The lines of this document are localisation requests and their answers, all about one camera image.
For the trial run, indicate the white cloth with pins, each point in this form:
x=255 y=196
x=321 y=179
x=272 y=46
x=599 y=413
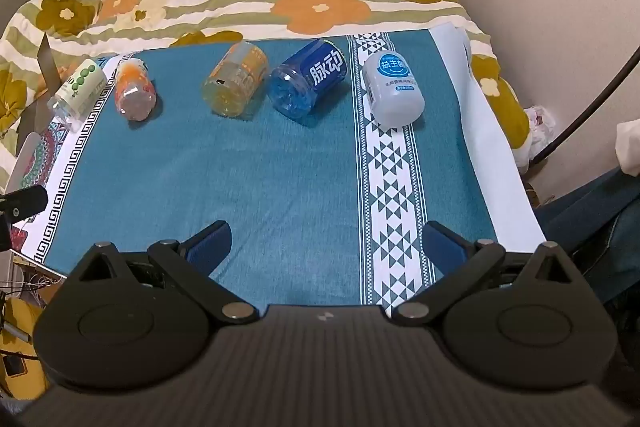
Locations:
x=629 y=147

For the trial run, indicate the white plastic bag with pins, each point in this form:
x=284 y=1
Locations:
x=539 y=127

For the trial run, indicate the yellow bag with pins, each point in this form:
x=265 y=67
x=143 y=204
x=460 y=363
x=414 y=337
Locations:
x=20 y=332

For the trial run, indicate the white cup with blue label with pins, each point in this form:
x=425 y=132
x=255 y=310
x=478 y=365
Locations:
x=392 y=88

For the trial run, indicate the person's jeans leg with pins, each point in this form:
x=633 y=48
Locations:
x=590 y=232

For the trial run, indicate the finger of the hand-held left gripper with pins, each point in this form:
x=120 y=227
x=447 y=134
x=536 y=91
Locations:
x=22 y=202

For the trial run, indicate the orange label clear cup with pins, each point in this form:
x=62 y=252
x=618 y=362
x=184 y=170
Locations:
x=132 y=89

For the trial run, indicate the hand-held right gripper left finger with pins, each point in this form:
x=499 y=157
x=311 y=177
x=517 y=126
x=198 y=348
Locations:
x=209 y=246

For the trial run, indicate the teal patterned tablecloth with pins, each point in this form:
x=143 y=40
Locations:
x=280 y=177

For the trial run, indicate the yellow label clear cup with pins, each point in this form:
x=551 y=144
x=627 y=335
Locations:
x=235 y=76

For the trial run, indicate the grey folding stand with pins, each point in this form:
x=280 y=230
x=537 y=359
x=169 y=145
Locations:
x=46 y=64

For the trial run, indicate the clear cup with green dots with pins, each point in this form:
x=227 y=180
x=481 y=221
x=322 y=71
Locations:
x=79 y=88

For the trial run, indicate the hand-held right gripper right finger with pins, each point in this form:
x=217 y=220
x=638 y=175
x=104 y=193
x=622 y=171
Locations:
x=444 y=248

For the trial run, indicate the blue clear cup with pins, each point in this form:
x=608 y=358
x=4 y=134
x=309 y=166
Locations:
x=306 y=79

